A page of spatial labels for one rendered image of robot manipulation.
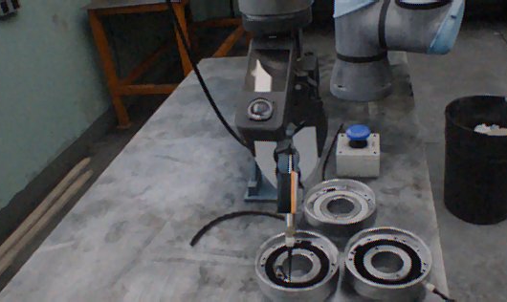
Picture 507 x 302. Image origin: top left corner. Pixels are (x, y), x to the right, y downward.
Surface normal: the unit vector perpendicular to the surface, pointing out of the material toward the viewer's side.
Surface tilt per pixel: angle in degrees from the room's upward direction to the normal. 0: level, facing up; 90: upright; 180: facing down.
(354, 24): 89
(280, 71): 29
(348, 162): 90
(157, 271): 0
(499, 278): 0
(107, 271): 0
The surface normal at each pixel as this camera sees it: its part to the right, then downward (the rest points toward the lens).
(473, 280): -0.12, -0.86
